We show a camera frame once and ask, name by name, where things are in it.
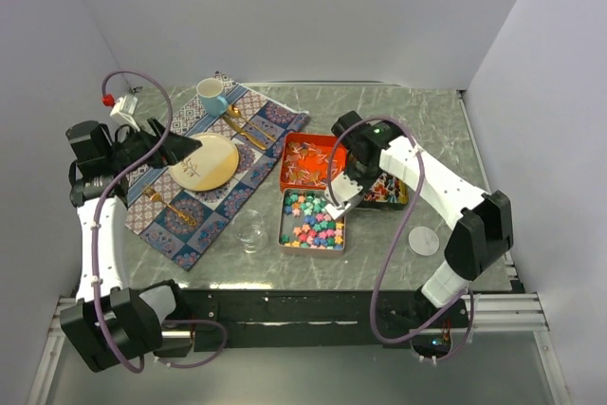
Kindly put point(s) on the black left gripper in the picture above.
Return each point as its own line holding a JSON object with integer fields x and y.
{"x": 172, "y": 150}

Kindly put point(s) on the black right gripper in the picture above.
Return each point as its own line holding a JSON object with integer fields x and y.
{"x": 364, "y": 184}

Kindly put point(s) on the silver metal scoop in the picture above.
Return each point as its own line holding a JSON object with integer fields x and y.
{"x": 348, "y": 205}

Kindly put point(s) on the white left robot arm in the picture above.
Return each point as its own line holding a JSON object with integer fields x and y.
{"x": 110, "y": 322}

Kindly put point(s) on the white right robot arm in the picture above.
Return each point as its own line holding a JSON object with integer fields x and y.
{"x": 480, "y": 222}

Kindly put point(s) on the gold lollipop tin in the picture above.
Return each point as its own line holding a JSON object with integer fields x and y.
{"x": 388, "y": 193}

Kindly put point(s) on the orange candy tin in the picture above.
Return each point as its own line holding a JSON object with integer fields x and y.
{"x": 305, "y": 161}

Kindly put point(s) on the cream floral plate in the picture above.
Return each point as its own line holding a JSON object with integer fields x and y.
{"x": 210, "y": 166}

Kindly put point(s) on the gold fork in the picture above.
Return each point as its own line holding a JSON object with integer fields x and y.
{"x": 153, "y": 195}

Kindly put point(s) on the blue white mug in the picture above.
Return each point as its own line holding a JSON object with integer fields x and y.
{"x": 211, "y": 95}

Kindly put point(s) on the gold knife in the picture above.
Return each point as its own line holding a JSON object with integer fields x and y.
{"x": 244, "y": 133}

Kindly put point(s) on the gold spoon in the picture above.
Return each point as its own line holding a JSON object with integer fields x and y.
{"x": 235, "y": 113}

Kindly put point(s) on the pink star candy tin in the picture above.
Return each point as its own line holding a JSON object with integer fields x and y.
{"x": 306, "y": 228}

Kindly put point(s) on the patterned blue placemat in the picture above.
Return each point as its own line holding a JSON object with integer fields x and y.
{"x": 214, "y": 209}

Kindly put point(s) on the clear glass jar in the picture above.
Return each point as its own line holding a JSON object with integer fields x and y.
{"x": 250, "y": 230}

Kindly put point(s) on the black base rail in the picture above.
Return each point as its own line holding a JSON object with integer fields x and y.
{"x": 291, "y": 319}

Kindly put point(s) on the aluminium frame rail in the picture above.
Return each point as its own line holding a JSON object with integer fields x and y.
{"x": 493, "y": 312}

